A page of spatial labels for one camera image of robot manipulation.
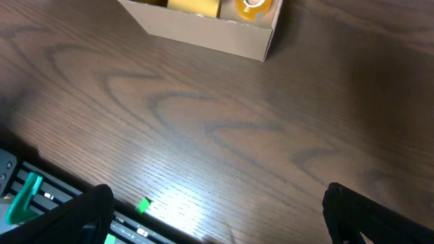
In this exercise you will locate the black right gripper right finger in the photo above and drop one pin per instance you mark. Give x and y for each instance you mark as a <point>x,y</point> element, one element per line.
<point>350,216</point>

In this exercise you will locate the yellow clear tape roll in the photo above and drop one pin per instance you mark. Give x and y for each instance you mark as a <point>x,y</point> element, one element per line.
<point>252,10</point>

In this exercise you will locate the small green clip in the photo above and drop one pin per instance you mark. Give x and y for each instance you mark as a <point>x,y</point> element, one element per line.
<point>143,205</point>

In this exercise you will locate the green clamp handle left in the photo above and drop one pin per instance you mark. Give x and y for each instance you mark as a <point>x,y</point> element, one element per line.
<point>19,211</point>

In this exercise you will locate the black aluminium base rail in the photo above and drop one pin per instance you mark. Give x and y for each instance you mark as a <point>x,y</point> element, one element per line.
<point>125,226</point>

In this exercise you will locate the yellow sticky note pad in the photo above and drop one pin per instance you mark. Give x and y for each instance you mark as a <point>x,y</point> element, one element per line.
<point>209,8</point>

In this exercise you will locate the green clamp handle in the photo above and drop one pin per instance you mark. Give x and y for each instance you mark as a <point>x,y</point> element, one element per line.
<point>110,239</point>
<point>19,211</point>

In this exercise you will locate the brown cardboard box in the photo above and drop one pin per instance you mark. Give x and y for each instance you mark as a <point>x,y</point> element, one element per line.
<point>229,33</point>

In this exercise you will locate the green clamp handle right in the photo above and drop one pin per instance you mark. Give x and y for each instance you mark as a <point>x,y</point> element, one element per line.
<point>110,239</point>

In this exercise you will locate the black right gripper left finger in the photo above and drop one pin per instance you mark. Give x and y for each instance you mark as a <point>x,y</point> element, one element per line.
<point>84,219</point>

